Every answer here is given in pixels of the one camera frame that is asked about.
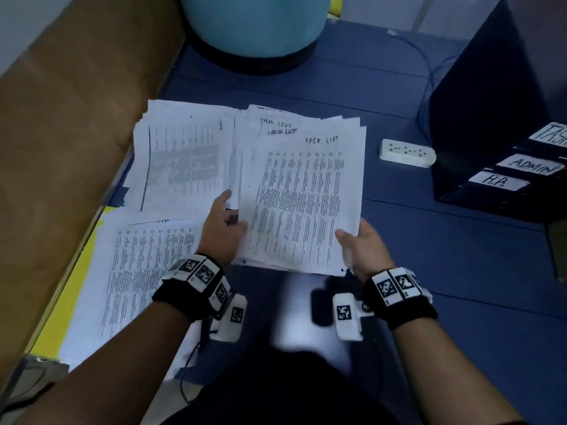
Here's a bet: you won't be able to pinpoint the teal cylindrical barrel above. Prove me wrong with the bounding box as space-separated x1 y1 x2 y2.
179 0 333 74

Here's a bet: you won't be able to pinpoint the neat stack of printed papers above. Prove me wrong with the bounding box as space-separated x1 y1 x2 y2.
124 100 239 222
57 208 207 368
230 104 366 209

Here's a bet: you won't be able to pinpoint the person's left forearm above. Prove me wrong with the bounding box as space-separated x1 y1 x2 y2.
18 300 191 425

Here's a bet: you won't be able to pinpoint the white partition panel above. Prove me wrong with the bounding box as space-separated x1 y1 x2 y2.
341 0 506 41

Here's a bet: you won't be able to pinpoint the person's left hand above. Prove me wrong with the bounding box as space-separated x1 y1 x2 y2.
197 190 249 269

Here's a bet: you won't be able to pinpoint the bundle of printed papers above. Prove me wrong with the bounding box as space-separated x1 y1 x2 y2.
234 119 367 278

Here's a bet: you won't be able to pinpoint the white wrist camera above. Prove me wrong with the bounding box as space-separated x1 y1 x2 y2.
332 293 364 342
211 293 249 344

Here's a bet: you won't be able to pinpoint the black camera cable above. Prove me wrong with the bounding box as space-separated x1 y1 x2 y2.
179 341 209 404

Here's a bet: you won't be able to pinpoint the yellow folder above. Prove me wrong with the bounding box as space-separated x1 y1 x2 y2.
31 206 116 359

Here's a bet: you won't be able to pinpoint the black marker wristband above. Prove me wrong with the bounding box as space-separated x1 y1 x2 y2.
152 252 233 322
361 266 439 331

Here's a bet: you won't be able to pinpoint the person's dark trousers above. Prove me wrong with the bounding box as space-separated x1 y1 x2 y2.
159 341 533 425

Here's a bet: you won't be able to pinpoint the grey plastic sheet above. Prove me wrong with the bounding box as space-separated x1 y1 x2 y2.
0 354 70 413

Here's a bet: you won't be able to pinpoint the person's right forearm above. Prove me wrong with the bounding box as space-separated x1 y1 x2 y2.
394 318 524 425

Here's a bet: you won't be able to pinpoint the brown cardboard box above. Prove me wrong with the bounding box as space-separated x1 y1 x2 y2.
545 217 567 284

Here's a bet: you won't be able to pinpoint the person's right hand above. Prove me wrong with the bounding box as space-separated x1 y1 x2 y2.
335 217 397 284

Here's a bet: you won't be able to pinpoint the thin power cable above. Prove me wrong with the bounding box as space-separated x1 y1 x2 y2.
387 29 466 142

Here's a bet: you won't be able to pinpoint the white power strip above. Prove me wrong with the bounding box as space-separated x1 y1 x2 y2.
379 139 438 168

